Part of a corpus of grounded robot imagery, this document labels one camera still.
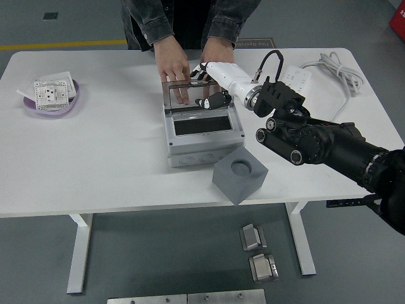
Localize red box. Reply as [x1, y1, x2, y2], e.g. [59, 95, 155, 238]
[389, 0, 405, 39]

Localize white power cord with plug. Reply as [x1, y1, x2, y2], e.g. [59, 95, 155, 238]
[299, 51, 366, 123]

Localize white cover plate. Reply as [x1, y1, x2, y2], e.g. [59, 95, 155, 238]
[34, 71, 78, 99]

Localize purple bowl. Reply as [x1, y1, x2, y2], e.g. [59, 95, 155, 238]
[23, 79, 81, 119]

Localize grey metal plate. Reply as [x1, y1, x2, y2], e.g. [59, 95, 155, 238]
[187, 288, 266, 304]
[107, 293, 187, 304]

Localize grey cube holder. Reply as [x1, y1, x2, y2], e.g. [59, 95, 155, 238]
[211, 146, 270, 206]

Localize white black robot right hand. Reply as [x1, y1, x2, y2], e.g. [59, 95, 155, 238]
[189, 61, 256, 110]

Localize person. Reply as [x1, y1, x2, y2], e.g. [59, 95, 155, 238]
[120, 0, 222, 52]

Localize person's right hand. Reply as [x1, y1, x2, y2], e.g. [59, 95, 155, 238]
[153, 33, 191, 106]

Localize black table control panel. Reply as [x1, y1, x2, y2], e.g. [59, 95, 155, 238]
[327, 198, 370, 208]

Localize grey lidded junction box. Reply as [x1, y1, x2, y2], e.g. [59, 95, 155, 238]
[161, 79, 246, 168]

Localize white power strip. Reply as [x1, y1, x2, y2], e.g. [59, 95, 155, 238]
[283, 65, 313, 94]

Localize person's left hand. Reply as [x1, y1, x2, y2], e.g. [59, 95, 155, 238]
[199, 36, 235, 98]

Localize grey metal block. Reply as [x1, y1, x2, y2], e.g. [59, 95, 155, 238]
[239, 223, 268, 252]
[249, 253, 280, 282]

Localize white socket panel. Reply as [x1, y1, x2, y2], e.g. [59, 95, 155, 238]
[33, 79, 71, 110]

